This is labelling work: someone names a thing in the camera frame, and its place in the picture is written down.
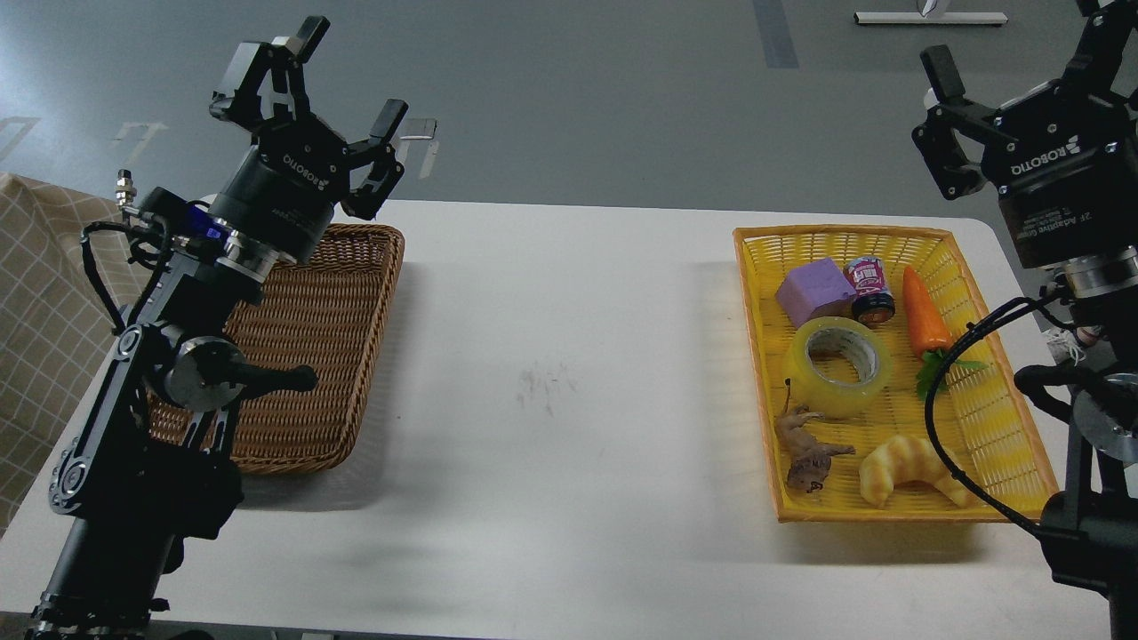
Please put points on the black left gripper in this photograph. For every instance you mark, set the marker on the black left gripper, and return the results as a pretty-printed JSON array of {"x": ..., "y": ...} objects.
[{"x": 284, "y": 190}]

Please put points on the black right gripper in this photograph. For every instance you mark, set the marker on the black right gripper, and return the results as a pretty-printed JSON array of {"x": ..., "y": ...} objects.
[{"x": 1066, "y": 181}]

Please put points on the yellow tape roll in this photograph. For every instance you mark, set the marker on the yellow tape roll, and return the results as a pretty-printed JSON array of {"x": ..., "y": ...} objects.
[{"x": 837, "y": 366}]

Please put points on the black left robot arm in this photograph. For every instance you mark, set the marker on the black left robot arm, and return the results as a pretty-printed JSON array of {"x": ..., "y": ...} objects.
[{"x": 152, "y": 464}]

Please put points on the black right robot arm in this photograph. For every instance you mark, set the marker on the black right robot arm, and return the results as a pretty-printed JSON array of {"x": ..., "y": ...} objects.
[{"x": 1087, "y": 531}]

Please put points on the white stand base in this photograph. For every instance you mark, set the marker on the white stand base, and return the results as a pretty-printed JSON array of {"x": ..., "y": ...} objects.
[{"x": 931, "y": 13}]

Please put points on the brown wicker basket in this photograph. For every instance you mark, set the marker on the brown wicker basket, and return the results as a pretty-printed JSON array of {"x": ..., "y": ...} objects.
[{"x": 329, "y": 314}]

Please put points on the white sneaker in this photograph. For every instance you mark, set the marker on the white sneaker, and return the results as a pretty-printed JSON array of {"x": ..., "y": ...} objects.
[{"x": 1071, "y": 345}]

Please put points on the small pink can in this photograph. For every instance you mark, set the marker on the small pink can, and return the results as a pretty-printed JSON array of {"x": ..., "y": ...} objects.
[{"x": 874, "y": 303}]

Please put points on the toy carrot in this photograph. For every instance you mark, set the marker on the toy carrot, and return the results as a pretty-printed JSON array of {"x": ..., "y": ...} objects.
[{"x": 930, "y": 338}]

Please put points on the purple foam block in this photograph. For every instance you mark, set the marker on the purple foam block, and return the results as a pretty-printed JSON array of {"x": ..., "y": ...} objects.
[{"x": 817, "y": 289}]

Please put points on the yellow plastic basket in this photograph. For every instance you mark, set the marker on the yellow plastic basket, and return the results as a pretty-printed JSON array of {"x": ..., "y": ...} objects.
[{"x": 980, "y": 418}]

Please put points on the beige checkered cloth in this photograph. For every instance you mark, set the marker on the beige checkered cloth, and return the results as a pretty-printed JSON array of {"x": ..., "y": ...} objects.
[{"x": 53, "y": 328}]

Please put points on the toy croissant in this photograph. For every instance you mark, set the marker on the toy croissant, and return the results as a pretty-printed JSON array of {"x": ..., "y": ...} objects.
[{"x": 905, "y": 459}]

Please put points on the toy lion figure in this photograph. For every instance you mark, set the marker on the toy lion figure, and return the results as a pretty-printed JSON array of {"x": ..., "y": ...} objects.
[{"x": 811, "y": 459}]

